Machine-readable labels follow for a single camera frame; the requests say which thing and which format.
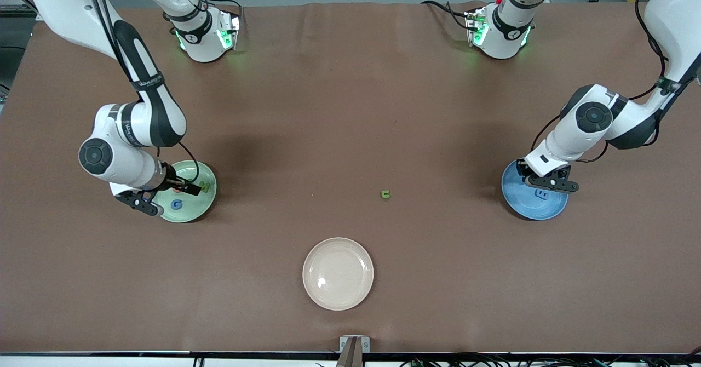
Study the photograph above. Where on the metal left arm base bracket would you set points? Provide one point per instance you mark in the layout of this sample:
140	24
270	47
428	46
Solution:
473	27

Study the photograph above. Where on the brown table mat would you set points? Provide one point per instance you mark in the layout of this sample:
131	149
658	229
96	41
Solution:
109	279

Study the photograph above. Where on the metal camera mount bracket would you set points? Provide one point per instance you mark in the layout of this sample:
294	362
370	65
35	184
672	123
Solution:
354	348

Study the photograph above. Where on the black table edge trim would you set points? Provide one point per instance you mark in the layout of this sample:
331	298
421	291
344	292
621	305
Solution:
164	353

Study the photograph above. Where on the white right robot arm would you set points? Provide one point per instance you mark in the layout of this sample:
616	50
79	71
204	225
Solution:
65	0

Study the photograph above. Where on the metal right arm base bracket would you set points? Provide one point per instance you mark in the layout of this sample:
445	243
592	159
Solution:
230	30

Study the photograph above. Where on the blue foam letter m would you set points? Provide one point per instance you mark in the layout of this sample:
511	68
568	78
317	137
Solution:
541	194

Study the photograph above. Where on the green foam letter N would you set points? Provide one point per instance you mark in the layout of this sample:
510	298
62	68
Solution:
206	187

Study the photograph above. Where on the beige plate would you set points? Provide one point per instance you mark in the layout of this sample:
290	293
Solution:
338	274

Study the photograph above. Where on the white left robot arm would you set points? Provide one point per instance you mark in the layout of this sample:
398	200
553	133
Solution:
630	120

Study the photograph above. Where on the blue foam letter G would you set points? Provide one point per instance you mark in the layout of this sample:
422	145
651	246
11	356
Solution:
172	205

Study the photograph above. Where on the blue plate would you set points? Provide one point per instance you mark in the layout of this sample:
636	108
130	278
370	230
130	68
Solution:
520	202

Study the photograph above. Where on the green plate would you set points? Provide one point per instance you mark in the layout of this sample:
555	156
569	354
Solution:
194	208

